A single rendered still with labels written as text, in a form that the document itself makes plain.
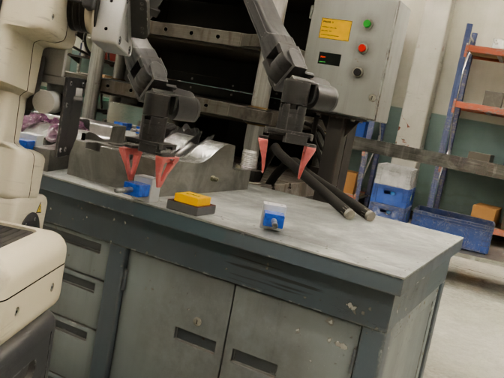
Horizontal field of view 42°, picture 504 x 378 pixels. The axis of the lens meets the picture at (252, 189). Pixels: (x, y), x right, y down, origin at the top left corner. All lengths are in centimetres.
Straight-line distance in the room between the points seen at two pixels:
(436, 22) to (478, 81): 85
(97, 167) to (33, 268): 72
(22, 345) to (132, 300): 64
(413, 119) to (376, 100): 566
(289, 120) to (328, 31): 97
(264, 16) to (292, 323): 67
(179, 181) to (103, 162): 19
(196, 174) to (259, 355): 51
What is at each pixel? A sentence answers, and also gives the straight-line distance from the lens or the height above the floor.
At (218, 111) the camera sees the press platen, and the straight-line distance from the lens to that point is 237.
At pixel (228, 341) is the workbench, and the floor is 54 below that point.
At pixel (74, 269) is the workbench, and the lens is 169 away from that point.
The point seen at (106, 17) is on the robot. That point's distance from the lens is 121.
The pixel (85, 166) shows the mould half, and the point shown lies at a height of 83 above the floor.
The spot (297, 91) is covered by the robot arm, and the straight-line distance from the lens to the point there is 136.
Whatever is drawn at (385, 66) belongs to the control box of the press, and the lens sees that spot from 223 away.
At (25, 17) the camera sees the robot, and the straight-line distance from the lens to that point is 119.
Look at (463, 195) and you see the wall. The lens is 809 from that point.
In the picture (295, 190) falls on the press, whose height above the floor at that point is 76.
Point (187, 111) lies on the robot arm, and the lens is 147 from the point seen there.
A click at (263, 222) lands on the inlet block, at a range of 137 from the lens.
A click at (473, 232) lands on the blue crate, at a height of 40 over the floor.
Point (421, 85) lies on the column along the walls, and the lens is 788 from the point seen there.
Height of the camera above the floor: 107
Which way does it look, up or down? 8 degrees down
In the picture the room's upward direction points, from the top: 11 degrees clockwise
